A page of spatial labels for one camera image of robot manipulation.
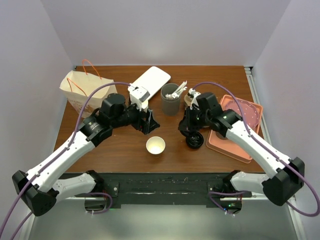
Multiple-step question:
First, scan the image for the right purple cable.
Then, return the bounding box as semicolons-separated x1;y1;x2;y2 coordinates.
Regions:
191;81;320;217

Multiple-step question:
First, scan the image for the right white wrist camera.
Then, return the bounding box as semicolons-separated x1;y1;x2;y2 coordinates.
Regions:
187;88;201;110

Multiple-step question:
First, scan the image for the brown paper coffee cup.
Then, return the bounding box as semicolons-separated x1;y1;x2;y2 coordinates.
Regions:
145;136;166;155

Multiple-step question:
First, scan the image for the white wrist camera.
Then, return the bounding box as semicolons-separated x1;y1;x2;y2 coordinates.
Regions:
127;85;150;105
187;88;201;110

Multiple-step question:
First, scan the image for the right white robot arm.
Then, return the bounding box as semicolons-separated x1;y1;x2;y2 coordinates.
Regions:
178;89;305;206

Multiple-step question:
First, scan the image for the white oblong tray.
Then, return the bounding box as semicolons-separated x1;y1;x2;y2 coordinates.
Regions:
132;66;171;100

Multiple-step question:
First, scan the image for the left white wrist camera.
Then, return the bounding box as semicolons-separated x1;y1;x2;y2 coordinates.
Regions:
127;85;150;105

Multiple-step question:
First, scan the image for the pink dotted plate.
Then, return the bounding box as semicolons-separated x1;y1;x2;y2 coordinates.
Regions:
220;95;262;132

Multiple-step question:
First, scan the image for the grey cylindrical holder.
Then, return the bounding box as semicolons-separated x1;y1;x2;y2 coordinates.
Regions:
160;83;180;116

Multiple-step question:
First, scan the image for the stack of paper cups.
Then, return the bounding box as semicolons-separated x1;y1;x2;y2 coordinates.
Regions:
141;100;149;112

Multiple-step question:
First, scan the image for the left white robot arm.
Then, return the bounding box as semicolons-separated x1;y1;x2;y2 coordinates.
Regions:
12;93;160;217

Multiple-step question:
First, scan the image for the cardboard cup carrier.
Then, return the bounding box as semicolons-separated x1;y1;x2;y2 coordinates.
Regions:
183;93;194;109

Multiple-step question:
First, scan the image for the beige paper takeout bag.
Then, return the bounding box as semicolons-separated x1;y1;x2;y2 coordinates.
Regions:
59;70;118;118

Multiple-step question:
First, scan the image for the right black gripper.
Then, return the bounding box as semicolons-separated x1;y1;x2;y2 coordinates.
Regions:
178;106;210;132

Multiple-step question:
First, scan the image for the salmon pink tray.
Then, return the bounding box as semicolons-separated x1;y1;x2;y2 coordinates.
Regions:
206;94;263;164

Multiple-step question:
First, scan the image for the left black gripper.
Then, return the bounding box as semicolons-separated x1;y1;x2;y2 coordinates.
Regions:
111;98;160;134

